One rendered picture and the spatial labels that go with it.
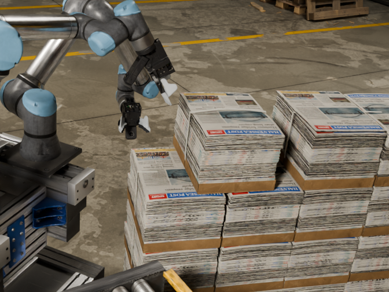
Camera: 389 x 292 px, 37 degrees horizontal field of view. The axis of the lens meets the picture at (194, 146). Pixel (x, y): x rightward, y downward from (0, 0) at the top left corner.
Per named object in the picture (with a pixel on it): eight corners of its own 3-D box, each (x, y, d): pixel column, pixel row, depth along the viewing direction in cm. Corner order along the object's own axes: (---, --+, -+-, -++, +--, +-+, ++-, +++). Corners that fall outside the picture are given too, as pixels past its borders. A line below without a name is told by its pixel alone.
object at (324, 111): (275, 91, 230) (275, 89, 229) (339, 92, 237) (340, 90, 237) (314, 132, 199) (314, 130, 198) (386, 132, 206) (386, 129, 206)
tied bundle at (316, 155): (264, 143, 240) (274, 91, 229) (328, 142, 247) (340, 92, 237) (301, 192, 207) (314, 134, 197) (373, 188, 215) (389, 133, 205)
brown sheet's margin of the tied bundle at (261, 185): (185, 171, 210) (186, 160, 208) (259, 168, 218) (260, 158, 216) (197, 194, 197) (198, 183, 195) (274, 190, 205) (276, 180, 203)
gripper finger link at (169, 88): (183, 98, 190) (171, 73, 189) (168, 107, 189) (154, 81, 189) (183, 98, 193) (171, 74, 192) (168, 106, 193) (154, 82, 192)
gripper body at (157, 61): (176, 73, 190) (161, 42, 183) (153, 85, 189) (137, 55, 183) (171, 65, 196) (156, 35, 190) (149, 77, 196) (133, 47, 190)
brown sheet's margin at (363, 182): (265, 142, 239) (267, 132, 237) (328, 141, 247) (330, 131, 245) (302, 190, 207) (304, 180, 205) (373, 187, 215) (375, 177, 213)
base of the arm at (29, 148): (10, 154, 211) (10, 130, 207) (36, 138, 224) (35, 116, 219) (45, 165, 207) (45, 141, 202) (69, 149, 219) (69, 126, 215)
